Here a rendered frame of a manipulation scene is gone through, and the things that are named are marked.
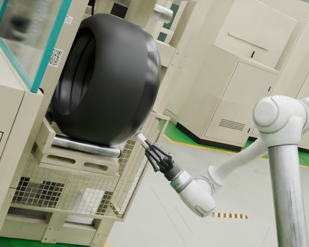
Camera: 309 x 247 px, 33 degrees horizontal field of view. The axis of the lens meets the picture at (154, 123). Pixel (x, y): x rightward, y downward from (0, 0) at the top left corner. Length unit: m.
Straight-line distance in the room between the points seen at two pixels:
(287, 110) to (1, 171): 0.93
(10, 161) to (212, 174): 1.10
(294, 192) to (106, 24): 1.00
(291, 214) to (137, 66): 0.83
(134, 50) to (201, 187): 0.64
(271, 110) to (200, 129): 5.17
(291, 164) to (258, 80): 5.36
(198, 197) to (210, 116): 4.67
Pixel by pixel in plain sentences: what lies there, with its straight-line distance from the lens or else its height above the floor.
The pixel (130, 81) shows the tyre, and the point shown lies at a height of 1.26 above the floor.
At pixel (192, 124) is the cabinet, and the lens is 7.03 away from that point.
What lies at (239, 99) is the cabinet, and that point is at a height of 0.73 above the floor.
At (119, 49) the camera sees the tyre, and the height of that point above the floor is 1.35.
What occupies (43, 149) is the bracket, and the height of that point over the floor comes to 0.87.
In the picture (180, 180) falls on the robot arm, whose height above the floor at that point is 0.95.
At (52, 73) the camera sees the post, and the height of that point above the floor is 1.15.
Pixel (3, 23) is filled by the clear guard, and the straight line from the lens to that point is 1.80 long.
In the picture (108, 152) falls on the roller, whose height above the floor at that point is 0.90.
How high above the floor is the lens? 1.63
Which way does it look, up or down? 14 degrees down
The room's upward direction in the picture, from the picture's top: 24 degrees clockwise
